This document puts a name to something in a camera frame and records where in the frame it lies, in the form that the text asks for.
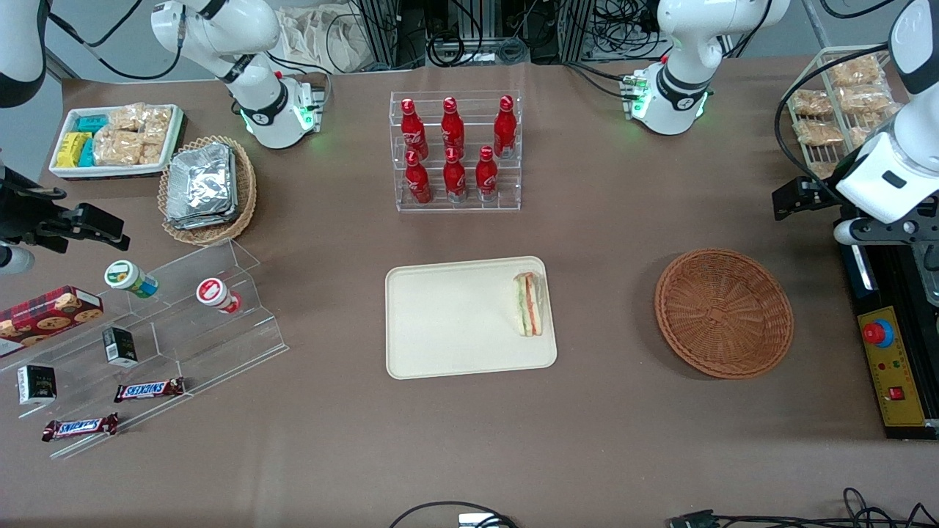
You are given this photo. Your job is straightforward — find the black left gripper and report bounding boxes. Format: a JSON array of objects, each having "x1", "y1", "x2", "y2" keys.
[{"x1": 772, "y1": 176, "x2": 939, "y2": 246}]

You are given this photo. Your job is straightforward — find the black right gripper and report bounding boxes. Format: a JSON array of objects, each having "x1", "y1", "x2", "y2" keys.
[{"x1": 0, "y1": 167, "x2": 131, "y2": 254}]

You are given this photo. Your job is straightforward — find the triangle sandwich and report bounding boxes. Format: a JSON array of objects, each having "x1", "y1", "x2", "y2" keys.
[{"x1": 512, "y1": 272, "x2": 547, "y2": 337}]

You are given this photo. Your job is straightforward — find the brown wicker basket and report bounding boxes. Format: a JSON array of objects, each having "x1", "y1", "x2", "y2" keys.
[{"x1": 654, "y1": 249, "x2": 794, "y2": 380}]

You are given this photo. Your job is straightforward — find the light wicker basket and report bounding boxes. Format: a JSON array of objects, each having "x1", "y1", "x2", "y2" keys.
[{"x1": 158, "y1": 136, "x2": 257, "y2": 246}]

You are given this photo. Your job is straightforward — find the beige plastic tray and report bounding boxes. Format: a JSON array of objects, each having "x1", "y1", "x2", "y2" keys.
[{"x1": 385, "y1": 256, "x2": 558, "y2": 381}]

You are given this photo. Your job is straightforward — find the white plastic snack bin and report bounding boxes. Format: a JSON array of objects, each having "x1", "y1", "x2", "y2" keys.
[{"x1": 49, "y1": 104, "x2": 184, "y2": 180}]

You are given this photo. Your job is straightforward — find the green sunflower lidded cup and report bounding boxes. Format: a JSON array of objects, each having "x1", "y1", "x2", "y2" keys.
[{"x1": 104, "y1": 260, "x2": 159, "y2": 298}]

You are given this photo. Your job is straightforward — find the yellow snack pack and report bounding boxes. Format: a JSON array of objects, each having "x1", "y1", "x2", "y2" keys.
[{"x1": 56, "y1": 132, "x2": 92, "y2": 168}]

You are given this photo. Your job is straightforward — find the foil wrapped pack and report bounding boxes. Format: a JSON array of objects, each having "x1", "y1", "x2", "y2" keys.
[
  {"x1": 167, "y1": 143, "x2": 237, "y2": 217},
  {"x1": 166, "y1": 198, "x2": 239, "y2": 230}
]

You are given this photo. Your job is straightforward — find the red tartan cookie box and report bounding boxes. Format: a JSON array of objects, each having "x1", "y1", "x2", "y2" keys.
[{"x1": 0, "y1": 285, "x2": 104, "y2": 359}]

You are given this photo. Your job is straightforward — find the small black barcode carton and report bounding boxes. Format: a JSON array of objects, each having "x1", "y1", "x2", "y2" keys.
[{"x1": 102, "y1": 327, "x2": 139, "y2": 367}]

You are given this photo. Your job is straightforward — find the clear acrylic stepped shelf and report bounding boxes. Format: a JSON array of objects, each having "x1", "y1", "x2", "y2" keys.
[{"x1": 0, "y1": 238, "x2": 289, "y2": 461}]

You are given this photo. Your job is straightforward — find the black control box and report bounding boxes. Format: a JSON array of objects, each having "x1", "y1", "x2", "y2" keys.
[{"x1": 836, "y1": 238, "x2": 939, "y2": 441}]

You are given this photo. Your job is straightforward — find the red lidded yogurt cup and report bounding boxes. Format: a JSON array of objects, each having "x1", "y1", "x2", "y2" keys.
[{"x1": 196, "y1": 277, "x2": 243, "y2": 315}]

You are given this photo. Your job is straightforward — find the clear plastic container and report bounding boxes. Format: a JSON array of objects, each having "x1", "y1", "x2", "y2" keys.
[{"x1": 913, "y1": 246, "x2": 939, "y2": 305}]

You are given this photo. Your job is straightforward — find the black carton with white side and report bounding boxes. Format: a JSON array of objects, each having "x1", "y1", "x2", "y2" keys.
[{"x1": 17, "y1": 364, "x2": 57, "y2": 406}]

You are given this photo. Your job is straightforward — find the Snickers chocolate bar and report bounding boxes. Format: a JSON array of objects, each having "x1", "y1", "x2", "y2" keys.
[
  {"x1": 114, "y1": 377, "x2": 186, "y2": 403},
  {"x1": 41, "y1": 413, "x2": 120, "y2": 442}
]

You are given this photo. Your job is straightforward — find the yellow control panel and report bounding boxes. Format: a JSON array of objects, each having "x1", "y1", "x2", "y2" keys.
[{"x1": 858, "y1": 307, "x2": 927, "y2": 428}]

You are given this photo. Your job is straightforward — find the clear acrylic bottle rack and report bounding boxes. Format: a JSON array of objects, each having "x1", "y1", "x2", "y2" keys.
[{"x1": 390, "y1": 91, "x2": 523, "y2": 213}]

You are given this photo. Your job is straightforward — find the beige cloth bag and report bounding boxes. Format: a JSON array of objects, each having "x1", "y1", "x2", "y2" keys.
[{"x1": 275, "y1": 4, "x2": 375, "y2": 74}]

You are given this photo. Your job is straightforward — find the red cola bottle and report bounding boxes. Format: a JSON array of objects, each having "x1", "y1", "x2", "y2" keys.
[
  {"x1": 400, "y1": 98, "x2": 429, "y2": 158},
  {"x1": 443, "y1": 147, "x2": 468, "y2": 203},
  {"x1": 404, "y1": 150, "x2": 434, "y2": 205},
  {"x1": 493, "y1": 95, "x2": 518, "y2": 159},
  {"x1": 441, "y1": 97, "x2": 466, "y2": 155},
  {"x1": 475, "y1": 145, "x2": 500, "y2": 202}
]

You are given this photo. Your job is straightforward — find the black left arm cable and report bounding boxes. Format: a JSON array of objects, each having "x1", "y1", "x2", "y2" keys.
[{"x1": 774, "y1": 44, "x2": 890, "y2": 206}]

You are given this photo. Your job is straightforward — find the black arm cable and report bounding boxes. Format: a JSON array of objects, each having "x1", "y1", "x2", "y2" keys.
[
  {"x1": 44, "y1": 0, "x2": 184, "y2": 81},
  {"x1": 774, "y1": 44, "x2": 890, "y2": 206}
]

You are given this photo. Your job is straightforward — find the grey metal handle bar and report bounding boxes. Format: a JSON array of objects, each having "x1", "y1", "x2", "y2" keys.
[{"x1": 842, "y1": 243, "x2": 877, "y2": 290}]

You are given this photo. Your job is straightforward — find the white wire rack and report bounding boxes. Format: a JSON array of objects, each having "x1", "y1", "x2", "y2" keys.
[{"x1": 783, "y1": 45, "x2": 905, "y2": 180}]

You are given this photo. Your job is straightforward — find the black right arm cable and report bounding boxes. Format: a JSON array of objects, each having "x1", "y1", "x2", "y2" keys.
[{"x1": 44, "y1": 0, "x2": 184, "y2": 81}]

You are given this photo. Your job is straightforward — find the black left base cable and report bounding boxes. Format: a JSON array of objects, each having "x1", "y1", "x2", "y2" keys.
[{"x1": 565, "y1": 62, "x2": 633, "y2": 100}]

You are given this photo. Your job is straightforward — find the black base cable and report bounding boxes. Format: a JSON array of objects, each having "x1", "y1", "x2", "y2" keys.
[
  {"x1": 565, "y1": 62, "x2": 633, "y2": 100},
  {"x1": 268, "y1": 51, "x2": 331, "y2": 96}
]

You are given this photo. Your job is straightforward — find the black cable bundle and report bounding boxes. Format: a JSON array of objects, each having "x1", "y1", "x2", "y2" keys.
[{"x1": 591, "y1": 0, "x2": 668, "y2": 59}]

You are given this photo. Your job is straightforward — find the black right base cable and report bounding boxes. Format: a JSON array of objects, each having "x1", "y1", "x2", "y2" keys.
[{"x1": 268, "y1": 51, "x2": 331, "y2": 96}]

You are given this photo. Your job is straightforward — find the aluminium frame post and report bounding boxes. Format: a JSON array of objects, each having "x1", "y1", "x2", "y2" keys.
[
  {"x1": 561, "y1": 0, "x2": 595, "y2": 63},
  {"x1": 365, "y1": 0, "x2": 401, "y2": 68}
]

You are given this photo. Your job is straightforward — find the black tangled cables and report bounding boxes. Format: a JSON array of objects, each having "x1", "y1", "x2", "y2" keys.
[{"x1": 715, "y1": 486, "x2": 939, "y2": 528}]

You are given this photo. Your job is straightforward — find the coiled black cable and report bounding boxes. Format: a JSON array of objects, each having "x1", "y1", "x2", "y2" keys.
[{"x1": 425, "y1": 29, "x2": 529, "y2": 68}]

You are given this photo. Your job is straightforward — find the black arched cable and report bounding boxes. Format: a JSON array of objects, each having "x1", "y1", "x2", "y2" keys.
[{"x1": 387, "y1": 500, "x2": 520, "y2": 528}]

